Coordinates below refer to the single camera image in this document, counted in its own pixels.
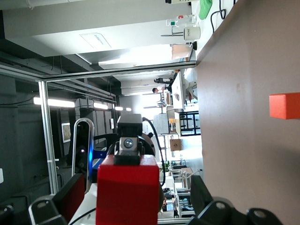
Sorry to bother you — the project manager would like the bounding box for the cardboard box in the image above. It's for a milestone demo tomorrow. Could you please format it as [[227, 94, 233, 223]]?
[[169, 138, 183, 152]]

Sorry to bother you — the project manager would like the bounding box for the clear plastic bottle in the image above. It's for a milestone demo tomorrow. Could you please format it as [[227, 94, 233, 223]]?
[[166, 14, 197, 27]]

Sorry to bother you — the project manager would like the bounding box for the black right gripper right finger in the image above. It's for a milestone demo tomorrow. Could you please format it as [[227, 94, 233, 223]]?
[[187, 175, 282, 225]]

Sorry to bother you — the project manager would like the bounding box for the aluminium frame beam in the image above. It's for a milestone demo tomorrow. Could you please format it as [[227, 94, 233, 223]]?
[[0, 61, 197, 82]]

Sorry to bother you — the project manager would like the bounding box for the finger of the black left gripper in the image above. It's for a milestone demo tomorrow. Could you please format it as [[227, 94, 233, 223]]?
[[113, 136, 143, 166]]

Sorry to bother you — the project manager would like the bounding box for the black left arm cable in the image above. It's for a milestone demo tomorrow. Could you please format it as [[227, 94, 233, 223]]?
[[142, 116, 167, 188]]

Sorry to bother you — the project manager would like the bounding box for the white mug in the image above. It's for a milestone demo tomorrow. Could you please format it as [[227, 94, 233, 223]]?
[[183, 26, 202, 42]]

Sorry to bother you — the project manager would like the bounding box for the black metal rack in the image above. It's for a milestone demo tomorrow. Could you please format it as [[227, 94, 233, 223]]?
[[174, 111, 202, 137]]

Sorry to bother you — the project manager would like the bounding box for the red cube block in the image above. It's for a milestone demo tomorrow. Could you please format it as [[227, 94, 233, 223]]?
[[95, 154, 160, 225]]

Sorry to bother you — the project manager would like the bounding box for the black wall cable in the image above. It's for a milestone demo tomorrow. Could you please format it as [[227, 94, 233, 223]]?
[[210, 0, 227, 34]]

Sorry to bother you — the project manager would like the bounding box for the framed wall picture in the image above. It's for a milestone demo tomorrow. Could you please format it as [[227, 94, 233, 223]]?
[[61, 122, 71, 143]]

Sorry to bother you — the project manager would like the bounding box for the green cloth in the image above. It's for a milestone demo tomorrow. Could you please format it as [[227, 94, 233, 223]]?
[[198, 0, 213, 21]]

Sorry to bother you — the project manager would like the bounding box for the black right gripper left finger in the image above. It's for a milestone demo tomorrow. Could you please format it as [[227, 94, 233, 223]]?
[[28, 173, 85, 225]]

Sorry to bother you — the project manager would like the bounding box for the orange cube block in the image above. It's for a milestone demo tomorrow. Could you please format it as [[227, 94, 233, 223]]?
[[269, 92, 300, 120]]

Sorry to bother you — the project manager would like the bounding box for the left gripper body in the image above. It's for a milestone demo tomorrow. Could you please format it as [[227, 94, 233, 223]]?
[[116, 113, 144, 139]]

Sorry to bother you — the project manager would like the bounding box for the aluminium frame post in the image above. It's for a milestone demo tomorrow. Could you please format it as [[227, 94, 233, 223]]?
[[38, 80, 59, 195]]

